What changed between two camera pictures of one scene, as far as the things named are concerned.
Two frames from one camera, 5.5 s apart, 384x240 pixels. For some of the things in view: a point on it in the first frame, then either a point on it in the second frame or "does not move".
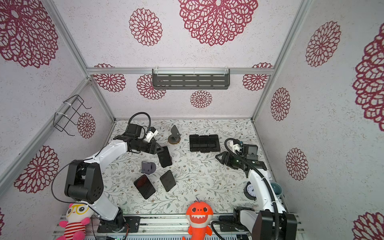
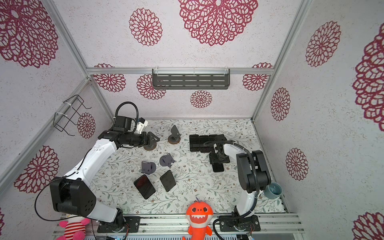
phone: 164,157 to 218,167
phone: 204,146 does not move
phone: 144,186 does not move
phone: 194,143 does not move
